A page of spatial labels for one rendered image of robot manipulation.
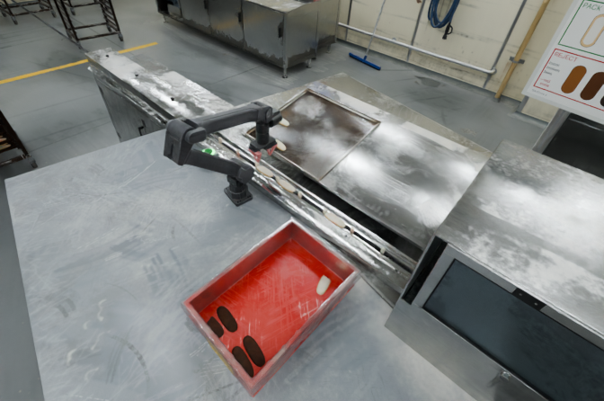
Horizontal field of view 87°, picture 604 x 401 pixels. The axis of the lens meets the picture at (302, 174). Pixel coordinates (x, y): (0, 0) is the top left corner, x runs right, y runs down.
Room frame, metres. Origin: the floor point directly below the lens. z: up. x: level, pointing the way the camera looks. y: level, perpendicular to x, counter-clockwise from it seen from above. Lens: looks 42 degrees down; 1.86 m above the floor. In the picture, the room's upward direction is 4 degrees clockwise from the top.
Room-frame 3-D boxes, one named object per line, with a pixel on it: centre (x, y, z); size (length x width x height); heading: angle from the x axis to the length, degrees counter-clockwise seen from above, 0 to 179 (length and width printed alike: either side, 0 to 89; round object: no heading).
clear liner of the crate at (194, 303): (0.51, 0.06, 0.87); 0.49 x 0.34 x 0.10; 140
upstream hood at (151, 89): (1.80, 1.02, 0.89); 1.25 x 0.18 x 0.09; 51
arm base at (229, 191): (0.99, 0.28, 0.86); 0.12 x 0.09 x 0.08; 41
